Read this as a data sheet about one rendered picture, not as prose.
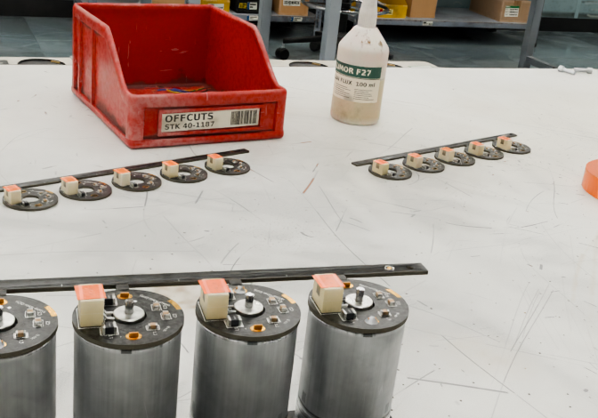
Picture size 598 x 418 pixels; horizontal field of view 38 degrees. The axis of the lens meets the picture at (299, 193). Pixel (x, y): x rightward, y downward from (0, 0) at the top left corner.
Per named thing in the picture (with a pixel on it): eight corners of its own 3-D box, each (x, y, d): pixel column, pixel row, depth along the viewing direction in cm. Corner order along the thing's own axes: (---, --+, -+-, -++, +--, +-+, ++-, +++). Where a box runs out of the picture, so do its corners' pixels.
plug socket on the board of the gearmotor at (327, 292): (351, 311, 21) (354, 287, 21) (317, 314, 21) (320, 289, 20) (340, 295, 22) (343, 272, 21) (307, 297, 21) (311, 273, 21)
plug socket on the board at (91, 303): (115, 325, 19) (116, 299, 19) (76, 328, 19) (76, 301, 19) (111, 308, 20) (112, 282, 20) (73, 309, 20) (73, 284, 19)
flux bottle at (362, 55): (319, 113, 59) (336, -36, 55) (355, 108, 61) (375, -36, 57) (352, 128, 57) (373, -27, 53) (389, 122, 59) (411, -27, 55)
